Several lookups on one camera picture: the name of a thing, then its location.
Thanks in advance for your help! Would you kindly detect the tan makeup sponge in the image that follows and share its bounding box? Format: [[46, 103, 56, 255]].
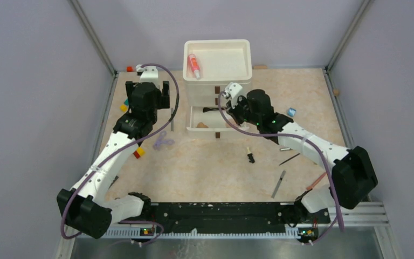
[[196, 122, 209, 128]]

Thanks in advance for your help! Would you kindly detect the thin black eyeliner brush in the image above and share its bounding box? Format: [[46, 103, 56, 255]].
[[279, 153, 300, 166]]

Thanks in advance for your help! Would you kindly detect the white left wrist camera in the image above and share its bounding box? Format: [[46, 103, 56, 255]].
[[135, 65, 159, 88]]

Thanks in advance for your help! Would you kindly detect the black makeup brush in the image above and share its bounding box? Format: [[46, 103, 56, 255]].
[[202, 107, 227, 113]]

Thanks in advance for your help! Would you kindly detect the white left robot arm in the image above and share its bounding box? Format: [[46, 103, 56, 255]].
[[57, 81, 170, 239]]

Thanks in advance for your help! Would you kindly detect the round peach makeup puff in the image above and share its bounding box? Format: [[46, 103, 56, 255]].
[[225, 121, 239, 128]]

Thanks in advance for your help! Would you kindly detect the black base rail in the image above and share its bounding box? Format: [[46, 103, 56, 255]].
[[142, 202, 331, 234]]

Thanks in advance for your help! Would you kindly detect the blue toy cube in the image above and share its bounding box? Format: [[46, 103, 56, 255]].
[[287, 107, 296, 117]]

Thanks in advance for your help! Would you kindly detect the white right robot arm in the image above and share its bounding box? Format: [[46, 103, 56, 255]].
[[222, 85, 378, 222]]

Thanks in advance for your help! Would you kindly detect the red yellow toy block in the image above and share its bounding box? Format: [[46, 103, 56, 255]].
[[133, 147, 145, 159]]

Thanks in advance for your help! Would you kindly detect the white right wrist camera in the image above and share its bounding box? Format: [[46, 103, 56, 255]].
[[222, 82, 244, 108]]

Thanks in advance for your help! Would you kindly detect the white drawer organizer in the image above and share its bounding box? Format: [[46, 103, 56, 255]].
[[183, 39, 252, 140]]

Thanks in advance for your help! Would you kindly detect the coral pink pencil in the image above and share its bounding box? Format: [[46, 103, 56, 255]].
[[306, 172, 327, 190]]

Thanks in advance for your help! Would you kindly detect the pink spray bottle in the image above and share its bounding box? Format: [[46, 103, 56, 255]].
[[187, 53, 201, 79]]

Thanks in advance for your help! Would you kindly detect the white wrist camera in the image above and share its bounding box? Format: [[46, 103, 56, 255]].
[[222, 82, 244, 108], [135, 65, 159, 88]]

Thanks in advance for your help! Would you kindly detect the wooden block behind table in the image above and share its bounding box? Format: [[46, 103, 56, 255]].
[[253, 65, 268, 70]]

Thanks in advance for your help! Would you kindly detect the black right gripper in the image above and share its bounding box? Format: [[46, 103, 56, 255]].
[[226, 95, 261, 126]]

